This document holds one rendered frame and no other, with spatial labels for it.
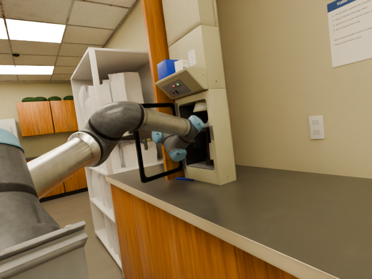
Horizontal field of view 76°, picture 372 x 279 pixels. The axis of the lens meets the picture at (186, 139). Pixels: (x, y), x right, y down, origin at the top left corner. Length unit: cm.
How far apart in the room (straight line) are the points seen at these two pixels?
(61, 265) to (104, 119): 49
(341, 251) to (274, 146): 90
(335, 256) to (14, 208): 59
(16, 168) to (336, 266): 59
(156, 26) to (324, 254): 136
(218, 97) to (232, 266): 74
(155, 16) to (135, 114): 91
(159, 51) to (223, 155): 73
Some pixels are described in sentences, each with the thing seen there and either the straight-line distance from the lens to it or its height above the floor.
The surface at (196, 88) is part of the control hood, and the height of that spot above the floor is 142.
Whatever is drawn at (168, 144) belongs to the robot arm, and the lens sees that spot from 108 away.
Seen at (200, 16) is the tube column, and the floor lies 175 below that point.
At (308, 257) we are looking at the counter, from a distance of 63.
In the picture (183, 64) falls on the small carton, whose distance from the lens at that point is 121.
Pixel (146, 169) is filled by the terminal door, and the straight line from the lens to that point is 123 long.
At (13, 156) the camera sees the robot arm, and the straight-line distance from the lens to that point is 43.
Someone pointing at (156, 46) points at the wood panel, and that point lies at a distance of 151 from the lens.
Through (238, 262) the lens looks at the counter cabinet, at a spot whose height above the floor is 83.
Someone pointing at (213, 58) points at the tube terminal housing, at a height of 155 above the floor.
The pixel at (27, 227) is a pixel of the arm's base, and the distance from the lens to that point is 34.
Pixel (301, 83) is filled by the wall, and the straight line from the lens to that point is 135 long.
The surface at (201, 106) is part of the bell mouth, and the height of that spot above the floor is 134.
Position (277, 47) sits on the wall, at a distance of 145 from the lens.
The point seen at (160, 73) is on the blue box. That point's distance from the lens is 133.
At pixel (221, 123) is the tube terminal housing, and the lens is 119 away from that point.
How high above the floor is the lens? 126
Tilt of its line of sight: 4 degrees down
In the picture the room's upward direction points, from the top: 7 degrees counter-clockwise
